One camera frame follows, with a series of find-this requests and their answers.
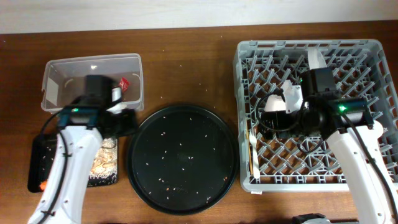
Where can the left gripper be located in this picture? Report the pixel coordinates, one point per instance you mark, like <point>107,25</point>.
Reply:
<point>130,123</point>

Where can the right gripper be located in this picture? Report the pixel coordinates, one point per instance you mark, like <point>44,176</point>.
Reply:
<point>278,117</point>

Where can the pink bowl with food scraps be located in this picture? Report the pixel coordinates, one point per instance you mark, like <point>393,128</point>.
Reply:
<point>275,103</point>

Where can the wooden chopstick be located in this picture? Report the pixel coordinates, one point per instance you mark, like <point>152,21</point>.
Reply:
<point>249,150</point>

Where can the red snack wrapper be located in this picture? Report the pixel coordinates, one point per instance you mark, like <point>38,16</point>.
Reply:
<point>124,84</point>

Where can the grey plate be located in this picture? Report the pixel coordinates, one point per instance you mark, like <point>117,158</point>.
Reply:
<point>315,59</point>

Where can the orange carrot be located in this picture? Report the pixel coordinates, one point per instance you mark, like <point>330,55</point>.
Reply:
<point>43,185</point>

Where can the white tissue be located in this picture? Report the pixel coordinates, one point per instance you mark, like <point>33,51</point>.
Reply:
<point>117,108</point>

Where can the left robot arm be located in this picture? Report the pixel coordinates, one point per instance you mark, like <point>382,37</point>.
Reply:
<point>97,114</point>

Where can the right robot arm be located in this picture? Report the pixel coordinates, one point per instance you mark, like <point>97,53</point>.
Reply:
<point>350,132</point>

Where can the grey dishwasher rack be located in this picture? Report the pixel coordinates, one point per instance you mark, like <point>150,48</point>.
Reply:
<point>306,164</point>

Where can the pile of food scraps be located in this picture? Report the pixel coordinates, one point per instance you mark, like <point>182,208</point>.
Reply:
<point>106,160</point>

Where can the round black serving tray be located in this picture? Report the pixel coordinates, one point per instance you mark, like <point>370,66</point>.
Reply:
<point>183,159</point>

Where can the clear plastic bin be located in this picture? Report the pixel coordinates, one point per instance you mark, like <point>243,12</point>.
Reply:
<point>64,79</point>

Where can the black rectangular tray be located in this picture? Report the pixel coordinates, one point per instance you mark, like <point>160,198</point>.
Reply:
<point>41,160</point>

